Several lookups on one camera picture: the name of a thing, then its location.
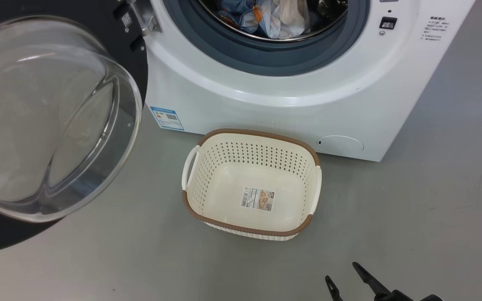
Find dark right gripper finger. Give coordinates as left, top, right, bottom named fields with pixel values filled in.
left=352, top=262, right=392, bottom=298
left=325, top=275, right=344, bottom=301

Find blue garment cream lining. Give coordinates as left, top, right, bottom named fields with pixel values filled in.
left=254, top=0, right=310, bottom=39

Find blue garment orange bears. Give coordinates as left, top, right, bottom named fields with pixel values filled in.
left=217, top=0, right=262, bottom=34

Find black glass washer door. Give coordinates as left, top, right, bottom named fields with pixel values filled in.
left=0, top=0, right=149, bottom=255

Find white front-load washing machine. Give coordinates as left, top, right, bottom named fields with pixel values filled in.
left=113, top=0, right=476, bottom=162

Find basket product label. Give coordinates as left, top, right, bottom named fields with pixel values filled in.
left=241, top=186, right=276, bottom=212

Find round white filter cover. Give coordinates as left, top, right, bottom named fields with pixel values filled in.
left=316, top=135, right=364, bottom=156

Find cream laundry basket brown rim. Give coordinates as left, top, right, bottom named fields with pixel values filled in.
left=181, top=128, right=322, bottom=242

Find blue energy label sticker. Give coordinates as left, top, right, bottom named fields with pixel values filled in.
left=150, top=106, right=185, bottom=131

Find black printed text label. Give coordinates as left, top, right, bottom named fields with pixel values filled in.
left=423, top=16, right=450, bottom=46

